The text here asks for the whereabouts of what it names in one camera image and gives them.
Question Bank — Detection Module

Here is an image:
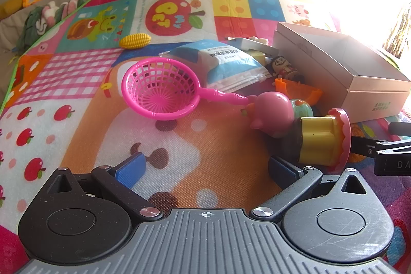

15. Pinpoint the green cloth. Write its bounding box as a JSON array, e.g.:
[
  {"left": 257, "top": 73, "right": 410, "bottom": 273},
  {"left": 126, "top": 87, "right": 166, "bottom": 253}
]
[{"left": 15, "top": 5, "right": 49, "bottom": 48}]

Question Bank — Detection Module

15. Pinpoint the teal toy cup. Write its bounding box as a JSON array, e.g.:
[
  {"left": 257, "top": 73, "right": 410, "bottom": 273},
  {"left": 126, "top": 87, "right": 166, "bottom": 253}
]
[{"left": 290, "top": 99, "right": 314, "bottom": 118}]

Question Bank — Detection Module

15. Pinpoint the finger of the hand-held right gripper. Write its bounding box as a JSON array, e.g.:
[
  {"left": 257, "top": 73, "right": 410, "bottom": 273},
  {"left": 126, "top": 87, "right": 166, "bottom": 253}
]
[
  {"left": 351, "top": 137, "right": 411, "bottom": 159},
  {"left": 389, "top": 122, "right": 411, "bottom": 135}
]

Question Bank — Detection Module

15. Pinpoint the blue white plastic packet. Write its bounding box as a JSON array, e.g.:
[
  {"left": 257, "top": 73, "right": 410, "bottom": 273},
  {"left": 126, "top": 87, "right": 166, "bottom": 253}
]
[{"left": 159, "top": 39, "right": 267, "bottom": 94}]

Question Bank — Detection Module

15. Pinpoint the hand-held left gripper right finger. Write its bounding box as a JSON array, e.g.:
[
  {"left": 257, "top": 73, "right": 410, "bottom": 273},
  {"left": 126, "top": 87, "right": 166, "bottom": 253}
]
[{"left": 250, "top": 156, "right": 375, "bottom": 224}]

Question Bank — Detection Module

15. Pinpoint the beige cardboard box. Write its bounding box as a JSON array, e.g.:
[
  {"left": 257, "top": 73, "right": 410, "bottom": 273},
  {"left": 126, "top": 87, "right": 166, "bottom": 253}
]
[{"left": 273, "top": 22, "right": 411, "bottom": 124}]

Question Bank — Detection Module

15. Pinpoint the grey plug-in device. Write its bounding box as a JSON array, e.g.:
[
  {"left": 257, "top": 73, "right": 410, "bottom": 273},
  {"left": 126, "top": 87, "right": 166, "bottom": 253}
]
[{"left": 225, "top": 36, "right": 279, "bottom": 57}]

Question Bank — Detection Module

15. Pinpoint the pink toy strainer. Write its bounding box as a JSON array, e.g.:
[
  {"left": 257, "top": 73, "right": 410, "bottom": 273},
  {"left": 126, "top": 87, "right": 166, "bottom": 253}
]
[{"left": 121, "top": 57, "right": 257, "bottom": 121}]

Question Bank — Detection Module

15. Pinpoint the yellow toy corn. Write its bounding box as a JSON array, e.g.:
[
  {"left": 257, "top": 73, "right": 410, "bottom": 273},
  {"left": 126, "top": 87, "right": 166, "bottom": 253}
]
[{"left": 119, "top": 33, "right": 151, "bottom": 50}]

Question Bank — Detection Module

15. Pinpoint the painted wooden figurine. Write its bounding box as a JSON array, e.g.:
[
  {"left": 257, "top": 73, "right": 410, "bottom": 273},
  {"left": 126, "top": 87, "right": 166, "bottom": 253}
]
[{"left": 268, "top": 56, "right": 304, "bottom": 82}]

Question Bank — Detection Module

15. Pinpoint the pink toy pig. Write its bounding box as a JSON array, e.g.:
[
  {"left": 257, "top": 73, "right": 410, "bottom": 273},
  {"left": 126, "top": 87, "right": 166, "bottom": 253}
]
[{"left": 241, "top": 92, "right": 296, "bottom": 138}]

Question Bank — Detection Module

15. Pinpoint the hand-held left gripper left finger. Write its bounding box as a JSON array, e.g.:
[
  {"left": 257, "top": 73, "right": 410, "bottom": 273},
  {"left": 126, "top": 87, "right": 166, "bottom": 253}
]
[{"left": 40, "top": 153, "right": 164, "bottom": 223}]

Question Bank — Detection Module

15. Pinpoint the colourful printed play mat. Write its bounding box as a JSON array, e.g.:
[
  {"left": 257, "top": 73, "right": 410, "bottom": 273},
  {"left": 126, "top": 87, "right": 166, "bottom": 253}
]
[{"left": 0, "top": 0, "right": 411, "bottom": 274}]

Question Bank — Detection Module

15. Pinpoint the orange plastic toy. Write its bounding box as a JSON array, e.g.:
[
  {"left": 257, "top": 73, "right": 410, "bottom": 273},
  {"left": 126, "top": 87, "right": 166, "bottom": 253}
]
[{"left": 274, "top": 78, "right": 322, "bottom": 105}]

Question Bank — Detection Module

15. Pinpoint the yellow toy cake pink top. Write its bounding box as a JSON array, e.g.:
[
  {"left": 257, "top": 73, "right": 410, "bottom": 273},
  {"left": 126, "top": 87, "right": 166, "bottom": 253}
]
[{"left": 291, "top": 108, "right": 352, "bottom": 174}]

